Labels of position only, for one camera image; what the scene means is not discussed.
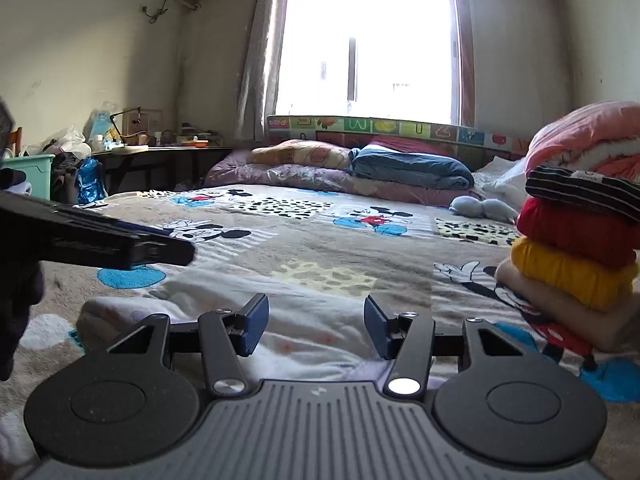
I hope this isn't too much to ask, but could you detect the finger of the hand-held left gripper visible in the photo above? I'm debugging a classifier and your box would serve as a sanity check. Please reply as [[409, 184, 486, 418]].
[[39, 236, 197, 269], [54, 206, 172, 241]]

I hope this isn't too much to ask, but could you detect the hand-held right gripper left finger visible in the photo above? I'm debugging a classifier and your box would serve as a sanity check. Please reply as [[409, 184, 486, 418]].
[[105, 292, 271, 398]]

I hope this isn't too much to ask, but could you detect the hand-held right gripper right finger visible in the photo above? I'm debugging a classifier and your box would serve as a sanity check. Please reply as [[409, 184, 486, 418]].
[[363, 294, 528, 402]]

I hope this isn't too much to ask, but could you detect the white garment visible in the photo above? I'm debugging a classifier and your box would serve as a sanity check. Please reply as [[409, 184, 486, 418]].
[[77, 269, 417, 382]]

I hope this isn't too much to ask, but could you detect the blue plastic bag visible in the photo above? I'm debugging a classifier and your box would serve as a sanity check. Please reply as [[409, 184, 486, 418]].
[[74, 156, 108, 206]]

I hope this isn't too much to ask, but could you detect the green plastic container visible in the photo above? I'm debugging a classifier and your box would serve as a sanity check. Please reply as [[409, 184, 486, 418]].
[[0, 153, 56, 202]]

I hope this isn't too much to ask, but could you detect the black desk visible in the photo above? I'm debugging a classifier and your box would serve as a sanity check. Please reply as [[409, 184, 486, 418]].
[[91, 145, 233, 194]]

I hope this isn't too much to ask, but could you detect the white plastic bag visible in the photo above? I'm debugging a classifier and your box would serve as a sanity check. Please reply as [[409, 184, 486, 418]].
[[24, 124, 93, 158]]

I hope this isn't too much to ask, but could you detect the cartoon printed blanket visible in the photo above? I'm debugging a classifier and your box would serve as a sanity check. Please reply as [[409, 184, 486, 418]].
[[0, 182, 640, 463]]

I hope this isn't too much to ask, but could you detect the light blue packet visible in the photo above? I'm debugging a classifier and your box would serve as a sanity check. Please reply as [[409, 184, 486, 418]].
[[88, 101, 114, 144]]

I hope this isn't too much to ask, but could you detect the beige box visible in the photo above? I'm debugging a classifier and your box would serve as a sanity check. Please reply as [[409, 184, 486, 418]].
[[126, 108, 164, 134]]

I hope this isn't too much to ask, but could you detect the desk lamp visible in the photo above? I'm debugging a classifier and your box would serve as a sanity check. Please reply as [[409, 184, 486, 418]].
[[108, 106, 144, 142]]

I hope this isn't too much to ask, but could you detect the purple quilt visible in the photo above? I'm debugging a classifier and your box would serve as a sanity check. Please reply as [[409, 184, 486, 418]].
[[203, 151, 484, 207]]

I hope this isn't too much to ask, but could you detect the light blue plush toy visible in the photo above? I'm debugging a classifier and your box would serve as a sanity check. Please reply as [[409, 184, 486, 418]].
[[448, 196, 522, 224]]

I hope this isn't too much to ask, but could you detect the blue pillow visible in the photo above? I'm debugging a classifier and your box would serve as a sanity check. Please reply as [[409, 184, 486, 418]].
[[347, 144, 476, 192]]

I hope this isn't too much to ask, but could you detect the yellow printed pillow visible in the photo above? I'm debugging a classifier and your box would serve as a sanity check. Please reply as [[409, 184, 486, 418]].
[[246, 139, 354, 169]]

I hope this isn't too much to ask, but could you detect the red pillow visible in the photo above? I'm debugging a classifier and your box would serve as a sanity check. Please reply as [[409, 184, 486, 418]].
[[369, 135, 442, 157]]

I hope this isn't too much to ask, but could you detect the white bedding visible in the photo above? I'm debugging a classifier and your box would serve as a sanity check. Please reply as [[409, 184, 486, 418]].
[[471, 155, 532, 202]]

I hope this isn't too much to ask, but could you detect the yellow folded garment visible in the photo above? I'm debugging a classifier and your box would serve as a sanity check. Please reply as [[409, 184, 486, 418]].
[[509, 234, 639, 312]]

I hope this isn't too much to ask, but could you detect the colourful alphabet headboard mat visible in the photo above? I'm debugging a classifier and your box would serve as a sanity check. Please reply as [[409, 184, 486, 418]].
[[266, 114, 534, 154]]

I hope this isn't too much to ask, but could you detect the red folded garment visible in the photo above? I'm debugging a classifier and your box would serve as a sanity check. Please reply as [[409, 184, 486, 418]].
[[515, 196, 640, 269]]

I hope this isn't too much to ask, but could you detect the pale curtain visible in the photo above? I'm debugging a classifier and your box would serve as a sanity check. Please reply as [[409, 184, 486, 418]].
[[234, 0, 294, 144]]

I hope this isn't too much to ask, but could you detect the striped folded garment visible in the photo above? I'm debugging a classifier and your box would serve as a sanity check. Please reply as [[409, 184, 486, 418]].
[[524, 164, 640, 224]]

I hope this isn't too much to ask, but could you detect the folded pink quilt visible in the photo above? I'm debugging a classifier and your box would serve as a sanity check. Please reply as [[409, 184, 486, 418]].
[[525, 100, 640, 179]]

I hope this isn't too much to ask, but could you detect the window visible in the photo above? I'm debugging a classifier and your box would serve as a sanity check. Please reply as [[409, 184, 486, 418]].
[[274, 0, 475, 127]]

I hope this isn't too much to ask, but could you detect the air conditioner power cord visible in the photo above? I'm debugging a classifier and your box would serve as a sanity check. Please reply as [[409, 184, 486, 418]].
[[141, 0, 169, 24]]

